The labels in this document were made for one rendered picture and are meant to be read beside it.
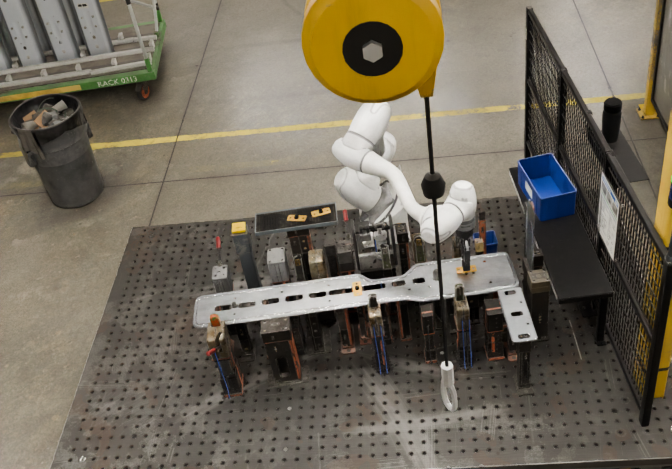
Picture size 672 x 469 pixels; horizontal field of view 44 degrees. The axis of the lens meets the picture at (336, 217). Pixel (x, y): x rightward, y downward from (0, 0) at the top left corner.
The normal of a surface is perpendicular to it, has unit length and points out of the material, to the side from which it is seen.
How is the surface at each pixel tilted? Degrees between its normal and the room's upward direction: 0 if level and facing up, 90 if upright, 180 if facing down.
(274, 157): 0
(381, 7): 80
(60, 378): 0
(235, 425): 0
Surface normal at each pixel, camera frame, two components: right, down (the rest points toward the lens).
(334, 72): -0.17, 0.71
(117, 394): -0.14, -0.76
